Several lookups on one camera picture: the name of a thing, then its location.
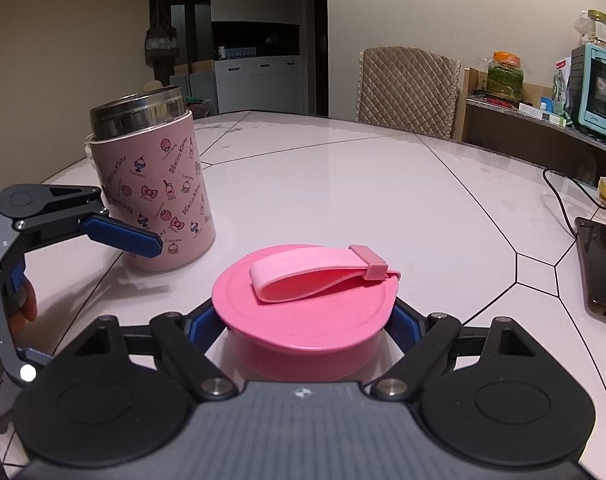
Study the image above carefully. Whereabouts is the pink Hello Kitty bottle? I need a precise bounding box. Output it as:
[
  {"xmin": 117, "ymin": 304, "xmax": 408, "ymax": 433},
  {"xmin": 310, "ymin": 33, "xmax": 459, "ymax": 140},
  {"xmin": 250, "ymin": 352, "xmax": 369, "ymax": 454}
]
[{"xmin": 86, "ymin": 86, "xmax": 216, "ymax": 272}]

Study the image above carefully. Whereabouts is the pink bottle cap with strap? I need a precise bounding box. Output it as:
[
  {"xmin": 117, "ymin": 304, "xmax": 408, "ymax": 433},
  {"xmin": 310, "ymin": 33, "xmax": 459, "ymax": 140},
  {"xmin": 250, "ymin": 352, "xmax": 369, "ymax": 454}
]
[{"xmin": 212, "ymin": 245, "xmax": 401, "ymax": 382}]

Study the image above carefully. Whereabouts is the person's left hand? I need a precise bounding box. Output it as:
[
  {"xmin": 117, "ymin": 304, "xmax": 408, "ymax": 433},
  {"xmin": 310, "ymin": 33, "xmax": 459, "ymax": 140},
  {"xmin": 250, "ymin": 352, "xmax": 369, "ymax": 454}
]
[{"xmin": 8, "ymin": 278, "xmax": 38, "ymax": 336}]

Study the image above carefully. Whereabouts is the hanging grey bag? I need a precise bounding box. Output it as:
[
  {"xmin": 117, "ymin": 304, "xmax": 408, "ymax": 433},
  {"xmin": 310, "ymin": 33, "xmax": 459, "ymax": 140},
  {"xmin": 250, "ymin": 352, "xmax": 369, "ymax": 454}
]
[{"xmin": 144, "ymin": 0, "xmax": 179, "ymax": 68}]

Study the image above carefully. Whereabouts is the black smartphone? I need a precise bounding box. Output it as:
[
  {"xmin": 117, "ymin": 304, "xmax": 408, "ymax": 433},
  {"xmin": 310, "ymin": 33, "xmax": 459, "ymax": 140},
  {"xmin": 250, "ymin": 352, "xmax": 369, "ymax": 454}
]
[{"xmin": 575, "ymin": 217, "xmax": 606, "ymax": 317}]

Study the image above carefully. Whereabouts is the wooden side shelf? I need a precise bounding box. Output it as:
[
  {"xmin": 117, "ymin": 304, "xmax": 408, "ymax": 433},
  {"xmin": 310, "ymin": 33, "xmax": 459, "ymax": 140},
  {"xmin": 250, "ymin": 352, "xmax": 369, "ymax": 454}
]
[{"xmin": 453, "ymin": 67, "xmax": 606, "ymax": 184}]

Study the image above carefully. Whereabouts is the white black tall cabinet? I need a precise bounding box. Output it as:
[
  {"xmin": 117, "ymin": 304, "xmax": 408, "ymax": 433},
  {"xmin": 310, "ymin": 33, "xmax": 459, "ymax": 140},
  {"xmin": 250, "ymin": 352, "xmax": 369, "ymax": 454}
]
[{"xmin": 149, "ymin": 0, "xmax": 305, "ymax": 113}]

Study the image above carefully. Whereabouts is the quilted beige chair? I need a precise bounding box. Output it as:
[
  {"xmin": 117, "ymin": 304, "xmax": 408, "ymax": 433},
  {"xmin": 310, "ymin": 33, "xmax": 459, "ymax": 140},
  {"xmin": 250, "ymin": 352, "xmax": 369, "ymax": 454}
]
[{"xmin": 356, "ymin": 46, "xmax": 461, "ymax": 139}]

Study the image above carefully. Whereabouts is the pickle jar orange lid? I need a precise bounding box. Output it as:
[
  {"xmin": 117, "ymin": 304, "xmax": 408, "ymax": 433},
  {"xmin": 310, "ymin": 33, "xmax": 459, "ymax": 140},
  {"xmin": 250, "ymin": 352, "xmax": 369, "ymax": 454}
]
[{"xmin": 486, "ymin": 51, "xmax": 524, "ymax": 102}]

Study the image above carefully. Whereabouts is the white red product box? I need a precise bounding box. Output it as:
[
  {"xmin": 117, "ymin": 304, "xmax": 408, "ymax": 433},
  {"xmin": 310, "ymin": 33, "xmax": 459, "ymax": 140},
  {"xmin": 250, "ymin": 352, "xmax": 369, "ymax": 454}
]
[{"xmin": 552, "ymin": 56, "xmax": 572, "ymax": 116}]

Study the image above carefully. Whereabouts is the teal toaster oven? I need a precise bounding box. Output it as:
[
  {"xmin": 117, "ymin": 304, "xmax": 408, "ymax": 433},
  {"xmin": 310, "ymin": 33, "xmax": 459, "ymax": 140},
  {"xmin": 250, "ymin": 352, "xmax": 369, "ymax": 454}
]
[{"xmin": 568, "ymin": 44, "xmax": 606, "ymax": 138}]

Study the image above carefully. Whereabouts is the jar with yellow lid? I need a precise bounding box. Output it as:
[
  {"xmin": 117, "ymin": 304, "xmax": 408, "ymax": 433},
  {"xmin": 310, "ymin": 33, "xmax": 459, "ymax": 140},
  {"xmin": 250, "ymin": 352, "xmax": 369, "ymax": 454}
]
[{"xmin": 574, "ymin": 9, "xmax": 606, "ymax": 48}]

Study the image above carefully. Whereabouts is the black cable on table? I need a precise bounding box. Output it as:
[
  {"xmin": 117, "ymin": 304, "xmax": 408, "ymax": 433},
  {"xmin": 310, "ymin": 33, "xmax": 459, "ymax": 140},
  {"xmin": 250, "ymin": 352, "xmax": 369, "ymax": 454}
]
[{"xmin": 541, "ymin": 167, "xmax": 606, "ymax": 239}]

